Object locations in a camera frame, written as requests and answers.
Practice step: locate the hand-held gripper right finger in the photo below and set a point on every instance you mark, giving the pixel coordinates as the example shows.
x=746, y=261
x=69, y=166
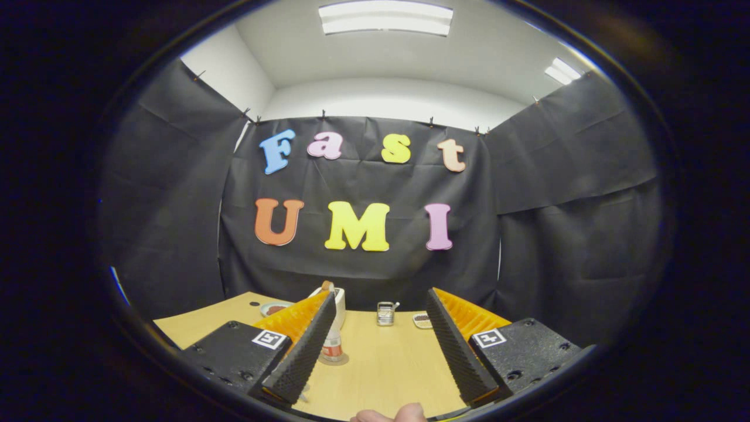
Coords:
x=460, y=357

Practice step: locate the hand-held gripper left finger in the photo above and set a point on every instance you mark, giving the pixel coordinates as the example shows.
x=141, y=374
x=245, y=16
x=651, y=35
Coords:
x=302, y=351

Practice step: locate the clear plastic juice bottle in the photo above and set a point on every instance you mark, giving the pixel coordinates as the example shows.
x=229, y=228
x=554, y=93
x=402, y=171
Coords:
x=334, y=346

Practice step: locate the round brown coaster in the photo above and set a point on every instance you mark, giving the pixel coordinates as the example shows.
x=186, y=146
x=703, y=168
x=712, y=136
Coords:
x=343, y=359

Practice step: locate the pale green plate with food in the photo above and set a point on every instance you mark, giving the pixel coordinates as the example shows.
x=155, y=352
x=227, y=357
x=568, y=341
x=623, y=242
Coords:
x=274, y=308

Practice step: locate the white divided condiment tray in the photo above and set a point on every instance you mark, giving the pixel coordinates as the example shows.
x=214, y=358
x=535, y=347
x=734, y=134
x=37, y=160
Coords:
x=422, y=320

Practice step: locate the white toaster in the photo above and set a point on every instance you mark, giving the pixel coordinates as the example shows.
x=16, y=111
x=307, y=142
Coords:
x=340, y=305

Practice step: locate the wooden table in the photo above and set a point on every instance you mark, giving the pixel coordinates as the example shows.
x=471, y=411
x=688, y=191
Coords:
x=392, y=357

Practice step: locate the bread slice in toaster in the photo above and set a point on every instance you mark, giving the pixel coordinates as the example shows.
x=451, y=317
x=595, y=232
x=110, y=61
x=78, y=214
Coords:
x=327, y=286

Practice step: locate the black backdrop cloth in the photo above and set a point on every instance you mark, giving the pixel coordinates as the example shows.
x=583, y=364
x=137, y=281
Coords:
x=357, y=181

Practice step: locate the small ceiling light panel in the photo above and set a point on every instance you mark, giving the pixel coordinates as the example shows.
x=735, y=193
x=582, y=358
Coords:
x=561, y=70

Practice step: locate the large ceiling light panel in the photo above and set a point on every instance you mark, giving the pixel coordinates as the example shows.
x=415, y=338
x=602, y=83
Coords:
x=387, y=17

